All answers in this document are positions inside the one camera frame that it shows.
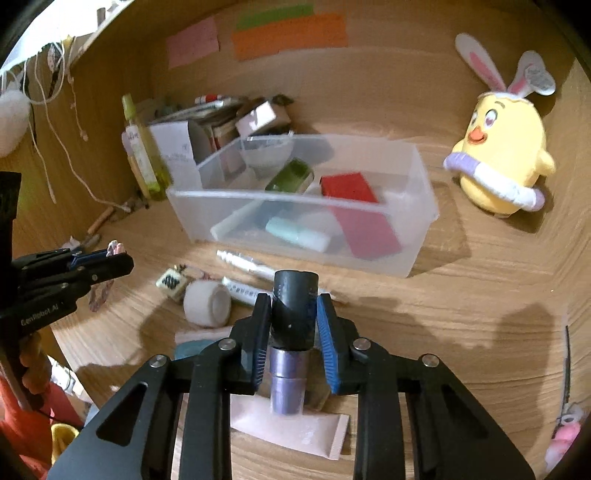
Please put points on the pink sticky note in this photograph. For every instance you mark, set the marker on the pink sticky note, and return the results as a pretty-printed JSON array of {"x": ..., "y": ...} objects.
[{"x": 194, "y": 42}]

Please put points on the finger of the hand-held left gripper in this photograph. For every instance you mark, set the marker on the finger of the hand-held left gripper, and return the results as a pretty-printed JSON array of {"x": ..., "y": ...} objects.
[
  {"x": 92, "y": 259},
  {"x": 108, "y": 272}
]

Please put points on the white tape roll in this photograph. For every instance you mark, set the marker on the white tape roll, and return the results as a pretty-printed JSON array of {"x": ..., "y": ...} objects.
[{"x": 205, "y": 304}]

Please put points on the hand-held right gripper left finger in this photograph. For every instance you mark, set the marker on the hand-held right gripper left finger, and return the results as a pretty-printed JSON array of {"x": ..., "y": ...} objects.
[{"x": 261, "y": 344}]

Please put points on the black and purple cosmetic bottle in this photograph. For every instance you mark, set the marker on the black and purple cosmetic bottle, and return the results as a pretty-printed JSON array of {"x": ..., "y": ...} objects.
[{"x": 295, "y": 314}]

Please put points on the dark green bottle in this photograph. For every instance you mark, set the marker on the dark green bottle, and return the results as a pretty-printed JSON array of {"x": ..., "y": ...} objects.
[{"x": 291, "y": 176}]

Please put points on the orange sticky note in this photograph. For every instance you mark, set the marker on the orange sticky note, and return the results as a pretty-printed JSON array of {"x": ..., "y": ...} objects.
[{"x": 291, "y": 37}]

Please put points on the pale pink tube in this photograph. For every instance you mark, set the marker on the pale pink tube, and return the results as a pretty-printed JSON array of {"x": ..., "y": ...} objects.
[{"x": 295, "y": 431}]

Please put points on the checked cream cube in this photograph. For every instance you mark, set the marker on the checked cream cube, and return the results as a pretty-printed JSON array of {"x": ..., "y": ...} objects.
[{"x": 170, "y": 284}]

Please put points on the person's orange clothing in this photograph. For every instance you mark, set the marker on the person's orange clothing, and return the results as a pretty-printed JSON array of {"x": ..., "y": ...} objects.
[{"x": 27, "y": 424}]

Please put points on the white fluffy plush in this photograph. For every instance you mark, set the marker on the white fluffy plush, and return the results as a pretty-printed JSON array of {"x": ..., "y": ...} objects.
[{"x": 11, "y": 122}]

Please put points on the clear plastic bowl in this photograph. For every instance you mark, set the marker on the clear plastic bowl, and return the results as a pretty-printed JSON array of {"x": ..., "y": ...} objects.
[{"x": 265, "y": 154}]

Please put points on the small white and pink box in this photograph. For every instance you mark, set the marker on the small white and pink box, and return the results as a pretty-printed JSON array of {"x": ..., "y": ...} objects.
[{"x": 256, "y": 117}]

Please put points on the red and white marker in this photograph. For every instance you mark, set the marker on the red and white marker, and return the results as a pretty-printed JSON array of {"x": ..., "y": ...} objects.
[{"x": 214, "y": 98}]

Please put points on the clear plastic bin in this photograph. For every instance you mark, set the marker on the clear plastic bin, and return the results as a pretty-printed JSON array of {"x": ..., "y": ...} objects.
[{"x": 295, "y": 203}]

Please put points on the yellow bunny plush toy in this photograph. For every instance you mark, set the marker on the yellow bunny plush toy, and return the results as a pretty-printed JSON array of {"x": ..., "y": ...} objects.
[{"x": 501, "y": 147}]

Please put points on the yellow spray bottle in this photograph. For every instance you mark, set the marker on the yellow spray bottle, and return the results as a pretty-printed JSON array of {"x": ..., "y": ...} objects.
[{"x": 145, "y": 152}]

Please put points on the white printed tube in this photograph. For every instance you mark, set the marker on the white printed tube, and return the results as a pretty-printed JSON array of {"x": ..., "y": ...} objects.
[{"x": 242, "y": 290}]

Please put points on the dark red flat packet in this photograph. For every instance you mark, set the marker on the dark red flat packet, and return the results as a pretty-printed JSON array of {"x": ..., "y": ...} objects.
[{"x": 369, "y": 230}]

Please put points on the mint and white tube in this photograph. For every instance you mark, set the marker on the mint and white tube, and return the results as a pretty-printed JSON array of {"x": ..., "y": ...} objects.
[{"x": 295, "y": 233}]

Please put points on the white pen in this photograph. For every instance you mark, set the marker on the white pen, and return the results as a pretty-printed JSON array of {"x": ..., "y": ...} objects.
[{"x": 244, "y": 263}]

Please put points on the white paper box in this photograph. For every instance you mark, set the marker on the white paper box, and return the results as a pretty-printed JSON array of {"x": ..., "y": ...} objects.
[{"x": 178, "y": 147}]

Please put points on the green sticky note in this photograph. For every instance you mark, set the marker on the green sticky note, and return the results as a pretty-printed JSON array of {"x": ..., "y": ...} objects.
[{"x": 272, "y": 17}]

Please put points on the small pink charm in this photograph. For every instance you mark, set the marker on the small pink charm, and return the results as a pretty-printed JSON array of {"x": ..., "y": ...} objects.
[{"x": 115, "y": 248}]

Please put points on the pink toy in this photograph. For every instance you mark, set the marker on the pink toy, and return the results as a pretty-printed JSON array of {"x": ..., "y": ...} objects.
[{"x": 565, "y": 438}]

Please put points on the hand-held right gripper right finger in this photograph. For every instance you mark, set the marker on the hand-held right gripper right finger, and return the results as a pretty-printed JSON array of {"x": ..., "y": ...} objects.
[{"x": 326, "y": 344}]

